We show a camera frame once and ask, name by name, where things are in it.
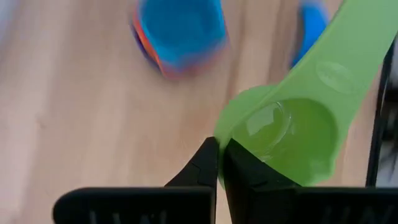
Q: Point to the orange measuring cup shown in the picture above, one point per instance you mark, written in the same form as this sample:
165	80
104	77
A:
149	49

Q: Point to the black table edge frame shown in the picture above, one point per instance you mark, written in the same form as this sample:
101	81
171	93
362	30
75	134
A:
377	124

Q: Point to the blue measuring cup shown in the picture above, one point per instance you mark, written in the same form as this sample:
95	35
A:
311	28

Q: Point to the red measuring cup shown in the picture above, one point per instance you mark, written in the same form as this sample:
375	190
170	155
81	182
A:
175	74

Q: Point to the teal measuring cup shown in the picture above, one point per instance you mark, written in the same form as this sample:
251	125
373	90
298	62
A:
183	31

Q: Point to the green measuring cup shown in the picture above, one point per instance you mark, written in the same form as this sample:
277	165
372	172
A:
311	93

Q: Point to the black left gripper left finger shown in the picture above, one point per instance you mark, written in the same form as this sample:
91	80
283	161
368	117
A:
205	171

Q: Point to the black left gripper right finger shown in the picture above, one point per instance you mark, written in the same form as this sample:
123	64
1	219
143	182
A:
248	186

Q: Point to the purple measuring cup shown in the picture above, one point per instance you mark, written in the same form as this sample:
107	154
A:
139	46

